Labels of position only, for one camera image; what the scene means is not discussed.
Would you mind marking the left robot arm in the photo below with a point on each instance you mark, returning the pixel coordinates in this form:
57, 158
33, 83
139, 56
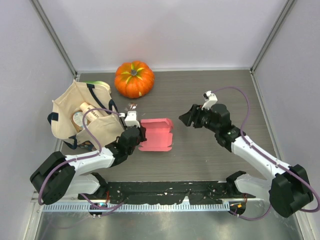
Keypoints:
61, 175

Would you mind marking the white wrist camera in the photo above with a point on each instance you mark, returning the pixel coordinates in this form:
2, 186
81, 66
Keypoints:
131, 119
210, 99

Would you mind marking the white slotted cable duct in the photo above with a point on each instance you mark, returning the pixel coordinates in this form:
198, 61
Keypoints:
183, 207

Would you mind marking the green white item behind bag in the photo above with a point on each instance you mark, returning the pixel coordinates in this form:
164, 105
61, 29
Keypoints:
100, 83

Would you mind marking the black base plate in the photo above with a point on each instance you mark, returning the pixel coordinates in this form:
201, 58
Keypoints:
166, 192

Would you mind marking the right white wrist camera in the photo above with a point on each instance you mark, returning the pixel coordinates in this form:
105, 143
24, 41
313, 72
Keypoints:
210, 99

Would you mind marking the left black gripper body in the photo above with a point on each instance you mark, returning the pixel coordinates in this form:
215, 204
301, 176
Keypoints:
141, 138

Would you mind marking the pink paper box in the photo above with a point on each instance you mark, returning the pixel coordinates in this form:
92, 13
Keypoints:
159, 137

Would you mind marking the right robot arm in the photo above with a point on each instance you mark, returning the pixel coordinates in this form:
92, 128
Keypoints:
286, 188

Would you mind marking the small clear plastic wrapper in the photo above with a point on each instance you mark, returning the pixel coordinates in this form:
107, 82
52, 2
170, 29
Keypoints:
131, 106

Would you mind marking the beige canvas tote bag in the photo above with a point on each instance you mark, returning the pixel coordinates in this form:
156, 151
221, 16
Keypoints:
100, 132

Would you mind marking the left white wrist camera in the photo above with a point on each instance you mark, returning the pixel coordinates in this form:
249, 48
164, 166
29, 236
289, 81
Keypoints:
131, 119

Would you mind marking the orange pumpkin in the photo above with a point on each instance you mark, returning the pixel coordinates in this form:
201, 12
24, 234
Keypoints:
134, 79

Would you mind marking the round labelled tub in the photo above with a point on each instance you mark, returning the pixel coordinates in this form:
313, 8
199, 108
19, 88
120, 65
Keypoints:
77, 120

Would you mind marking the cream lotion bottle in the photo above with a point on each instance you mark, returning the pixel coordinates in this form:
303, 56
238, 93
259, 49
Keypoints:
89, 113

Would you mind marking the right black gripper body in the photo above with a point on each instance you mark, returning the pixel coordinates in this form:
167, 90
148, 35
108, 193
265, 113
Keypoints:
203, 116

